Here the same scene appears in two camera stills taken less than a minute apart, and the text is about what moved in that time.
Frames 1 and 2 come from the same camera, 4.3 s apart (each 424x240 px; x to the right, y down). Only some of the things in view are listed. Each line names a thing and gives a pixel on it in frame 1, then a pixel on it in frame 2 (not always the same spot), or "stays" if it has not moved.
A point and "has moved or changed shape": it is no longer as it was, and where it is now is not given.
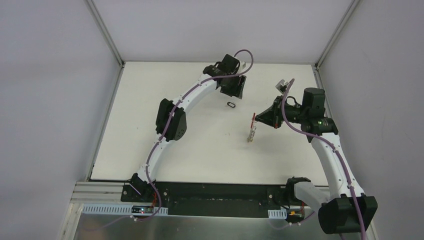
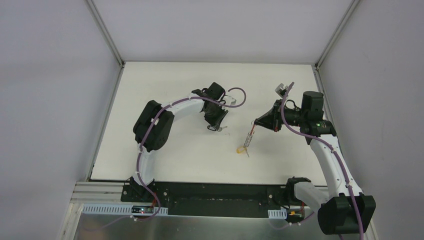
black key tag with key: x=231 y=104 has moved or changed shape
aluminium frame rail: x=86 y=192 stays
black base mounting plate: x=224 y=199 stays
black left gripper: x=233 y=85 -> x=216 y=117
